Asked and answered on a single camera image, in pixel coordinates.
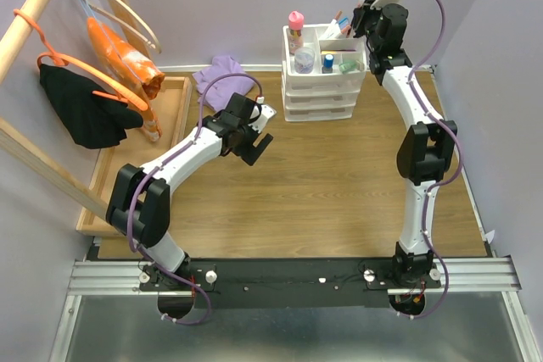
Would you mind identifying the light blue acrylic marker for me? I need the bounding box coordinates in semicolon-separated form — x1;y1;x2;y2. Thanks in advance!
327;18;350;39

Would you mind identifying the pink cap white marker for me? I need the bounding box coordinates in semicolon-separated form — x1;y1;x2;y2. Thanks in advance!
321;10;343;40

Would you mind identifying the grey blue cap glue bottle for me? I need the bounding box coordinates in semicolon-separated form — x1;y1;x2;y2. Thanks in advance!
322;53;334;74

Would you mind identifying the pink cap crayon bottle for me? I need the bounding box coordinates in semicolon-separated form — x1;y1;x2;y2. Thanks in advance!
288;11;305;55

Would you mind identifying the clear round jar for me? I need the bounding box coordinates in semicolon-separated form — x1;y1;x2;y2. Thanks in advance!
294;47;315;74

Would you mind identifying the white plastic drawer organizer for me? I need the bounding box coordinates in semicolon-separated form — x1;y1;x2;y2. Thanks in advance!
282;24;367;122

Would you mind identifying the red gel pen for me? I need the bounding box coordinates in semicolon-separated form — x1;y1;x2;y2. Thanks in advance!
347;0;365;38

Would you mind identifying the brown cap white marker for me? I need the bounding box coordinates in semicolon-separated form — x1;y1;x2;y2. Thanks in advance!
337;25;351;39

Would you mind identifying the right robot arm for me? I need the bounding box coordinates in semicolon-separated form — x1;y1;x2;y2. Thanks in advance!
351;0;457;287

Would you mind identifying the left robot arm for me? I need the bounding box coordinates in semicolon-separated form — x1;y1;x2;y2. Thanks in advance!
106;93;277;290

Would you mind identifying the purple cloth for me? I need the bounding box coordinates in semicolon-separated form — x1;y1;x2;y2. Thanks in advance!
193;55;254;112

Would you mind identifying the orange white garment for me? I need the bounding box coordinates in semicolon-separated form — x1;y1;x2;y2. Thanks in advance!
87;17;165;142

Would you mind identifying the black garment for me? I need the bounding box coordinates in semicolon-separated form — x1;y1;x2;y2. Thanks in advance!
39;64;143;149

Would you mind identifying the wooden hanger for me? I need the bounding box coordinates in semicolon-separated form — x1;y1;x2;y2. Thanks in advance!
88;0;162;53

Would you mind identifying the orange hanger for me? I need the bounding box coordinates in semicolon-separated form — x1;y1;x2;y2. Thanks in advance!
13;8;148;115

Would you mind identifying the wooden clothes rack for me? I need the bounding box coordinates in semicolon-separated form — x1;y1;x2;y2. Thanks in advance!
0;0;154;227

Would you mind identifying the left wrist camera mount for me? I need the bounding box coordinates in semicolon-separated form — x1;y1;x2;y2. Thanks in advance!
249;97;277;133

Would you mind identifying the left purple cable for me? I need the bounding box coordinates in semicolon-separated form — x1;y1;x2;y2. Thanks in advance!
126;73;265;326

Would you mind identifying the purple cable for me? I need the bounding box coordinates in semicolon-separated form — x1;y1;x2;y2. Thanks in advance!
126;73;265;326
389;0;464;321

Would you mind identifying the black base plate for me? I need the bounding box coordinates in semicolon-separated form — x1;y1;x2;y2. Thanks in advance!
139;256;445;310

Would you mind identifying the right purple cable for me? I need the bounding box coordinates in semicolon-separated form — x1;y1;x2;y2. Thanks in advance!
389;0;464;321

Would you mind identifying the blue wire hanger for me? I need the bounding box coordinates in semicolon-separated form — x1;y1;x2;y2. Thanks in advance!
79;0;142;81

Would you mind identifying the aluminium rail frame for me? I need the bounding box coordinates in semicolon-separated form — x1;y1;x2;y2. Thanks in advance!
51;257;542;361

